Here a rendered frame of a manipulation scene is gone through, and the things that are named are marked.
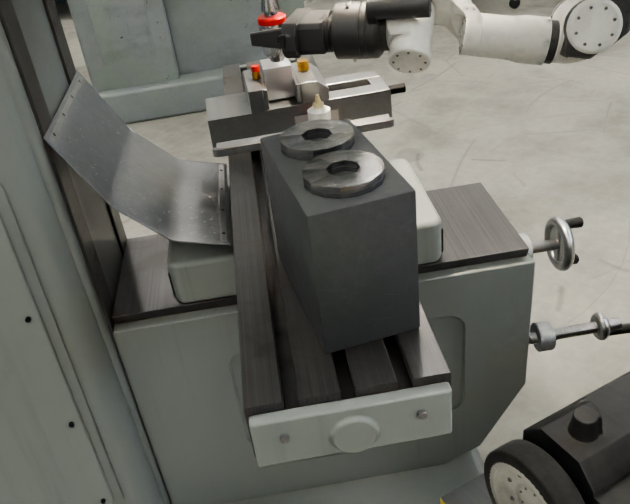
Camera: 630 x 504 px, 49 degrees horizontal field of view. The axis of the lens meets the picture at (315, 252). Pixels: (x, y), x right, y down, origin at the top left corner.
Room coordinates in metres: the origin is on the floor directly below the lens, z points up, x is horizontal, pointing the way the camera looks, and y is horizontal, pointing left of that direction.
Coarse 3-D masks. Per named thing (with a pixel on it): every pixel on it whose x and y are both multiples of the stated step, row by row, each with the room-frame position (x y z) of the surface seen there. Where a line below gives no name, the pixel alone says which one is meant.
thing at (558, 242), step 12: (552, 228) 1.22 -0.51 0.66; (564, 228) 1.17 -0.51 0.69; (528, 240) 1.17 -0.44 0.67; (552, 240) 1.19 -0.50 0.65; (564, 240) 1.15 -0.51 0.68; (540, 252) 1.18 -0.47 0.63; (552, 252) 1.21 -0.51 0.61; (564, 252) 1.14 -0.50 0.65; (552, 264) 1.19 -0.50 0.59; (564, 264) 1.14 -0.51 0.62
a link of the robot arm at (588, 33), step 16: (592, 0) 0.99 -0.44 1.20; (608, 0) 0.98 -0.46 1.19; (624, 0) 0.98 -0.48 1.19; (576, 16) 0.98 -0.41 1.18; (592, 16) 0.98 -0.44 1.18; (608, 16) 0.98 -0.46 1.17; (624, 16) 0.98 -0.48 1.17; (576, 32) 0.98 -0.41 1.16; (592, 32) 0.98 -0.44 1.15; (608, 32) 0.97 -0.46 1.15; (624, 32) 0.97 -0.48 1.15; (576, 48) 0.98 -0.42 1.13; (592, 48) 0.97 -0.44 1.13
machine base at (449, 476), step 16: (448, 464) 1.02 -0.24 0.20; (464, 464) 1.02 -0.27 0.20; (480, 464) 1.04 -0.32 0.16; (368, 480) 1.01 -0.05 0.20; (384, 480) 1.00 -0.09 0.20; (400, 480) 0.99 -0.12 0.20; (416, 480) 0.99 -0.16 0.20; (432, 480) 0.98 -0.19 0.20; (448, 480) 0.98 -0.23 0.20; (464, 480) 0.97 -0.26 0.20; (272, 496) 1.00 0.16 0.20; (288, 496) 0.99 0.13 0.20; (304, 496) 0.98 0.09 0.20; (320, 496) 0.98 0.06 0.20; (336, 496) 0.97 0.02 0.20; (352, 496) 0.97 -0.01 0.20; (368, 496) 0.96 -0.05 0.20; (384, 496) 0.96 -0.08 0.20; (400, 496) 0.95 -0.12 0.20; (416, 496) 0.95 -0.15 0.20; (432, 496) 0.94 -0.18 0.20
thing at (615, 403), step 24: (624, 384) 0.83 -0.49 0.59; (576, 408) 0.74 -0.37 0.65; (600, 408) 0.78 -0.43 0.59; (624, 408) 0.77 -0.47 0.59; (528, 432) 0.76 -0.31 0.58; (552, 432) 0.73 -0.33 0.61; (576, 432) 0.71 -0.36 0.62; (600, 432) 0.71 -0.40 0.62; (624, 432) 0.71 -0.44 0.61; (552, 456) 0.71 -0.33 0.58; (576, 456) 0.68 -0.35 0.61; (600, 456) 0.67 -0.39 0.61; (624, 456) 0.68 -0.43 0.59; (576, 480) 0.66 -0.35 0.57; (600, 480) 0.65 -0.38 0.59; (624, 480) 0.65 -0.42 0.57
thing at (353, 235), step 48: (288, 144) 0.75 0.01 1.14; (336, 144) 0.73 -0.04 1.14; (288, 192) 0.68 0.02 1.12; (336, 192) 0.63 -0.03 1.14; (384, 192) 0.63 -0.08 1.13; (288, 240) 0.72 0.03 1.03; (336, 240) 0.61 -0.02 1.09; (384, 240) 0.62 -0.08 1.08; (336, 288) 0.60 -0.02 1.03; (384, 288) 0.62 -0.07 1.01; (336, 336) 0.60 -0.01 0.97; (384, 336) 0.62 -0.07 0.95
